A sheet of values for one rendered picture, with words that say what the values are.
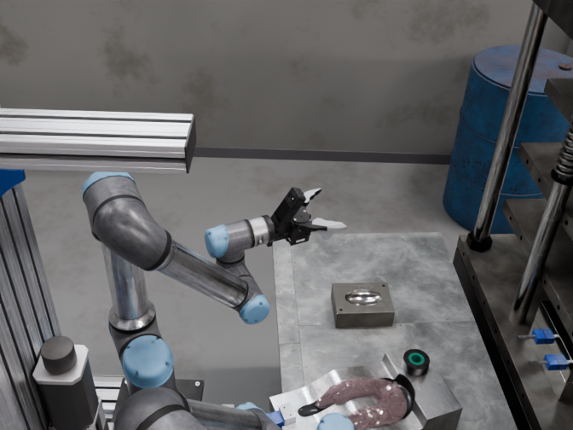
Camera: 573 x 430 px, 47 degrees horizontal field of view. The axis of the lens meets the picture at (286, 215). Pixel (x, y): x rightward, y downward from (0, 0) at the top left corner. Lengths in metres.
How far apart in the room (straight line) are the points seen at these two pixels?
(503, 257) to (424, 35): 1.92
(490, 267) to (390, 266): 0.40
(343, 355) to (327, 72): 2.46
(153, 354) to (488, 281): 1.44
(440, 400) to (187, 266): 0.93
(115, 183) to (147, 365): 0.45
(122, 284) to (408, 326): 1.13
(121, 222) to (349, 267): 1.35
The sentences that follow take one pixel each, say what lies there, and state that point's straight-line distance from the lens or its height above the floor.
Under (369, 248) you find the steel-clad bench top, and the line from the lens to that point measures 2.64.
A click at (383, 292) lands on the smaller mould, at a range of 2.36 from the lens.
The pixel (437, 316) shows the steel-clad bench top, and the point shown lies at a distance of 2.41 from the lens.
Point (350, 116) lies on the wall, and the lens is 4.47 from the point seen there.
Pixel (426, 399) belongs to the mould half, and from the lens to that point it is 2.02.
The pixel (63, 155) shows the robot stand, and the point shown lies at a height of 2.00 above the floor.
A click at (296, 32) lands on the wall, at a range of 4.21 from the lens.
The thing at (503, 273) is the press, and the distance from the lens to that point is 2.68.
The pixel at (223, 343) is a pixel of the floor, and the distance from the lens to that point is 3.32.
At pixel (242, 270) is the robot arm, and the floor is 1.37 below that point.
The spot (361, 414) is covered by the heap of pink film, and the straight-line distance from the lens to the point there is 1.95.
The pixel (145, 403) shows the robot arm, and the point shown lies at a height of 1.66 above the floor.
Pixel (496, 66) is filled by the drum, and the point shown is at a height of 0.97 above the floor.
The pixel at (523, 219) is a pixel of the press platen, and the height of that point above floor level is 1.04.
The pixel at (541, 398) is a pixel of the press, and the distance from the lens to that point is 2.30.
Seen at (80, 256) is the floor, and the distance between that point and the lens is 3.92.
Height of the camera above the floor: 2.49
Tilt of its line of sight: 37 degrees down
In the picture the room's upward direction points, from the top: 2 degrees clockwise
